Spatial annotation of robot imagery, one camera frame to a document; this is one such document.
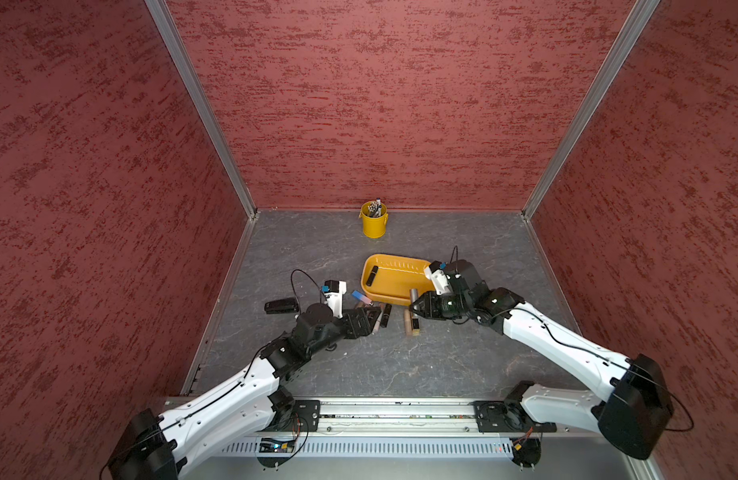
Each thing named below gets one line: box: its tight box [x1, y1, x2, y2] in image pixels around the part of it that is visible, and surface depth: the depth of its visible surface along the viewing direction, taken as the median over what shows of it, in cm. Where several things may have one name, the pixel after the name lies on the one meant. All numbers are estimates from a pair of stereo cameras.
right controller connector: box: [509, 437, 542, 468], surface depth 72 cm
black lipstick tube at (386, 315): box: [380, 303, 393, 328], surface depth 93 cm
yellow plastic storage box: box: [361, 253, 435, 306], surface depth 102 cm
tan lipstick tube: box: [404, 308, 412, 337], surface depth 91 cm
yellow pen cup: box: [358, 201, 389, 239], surface depth 112 cm
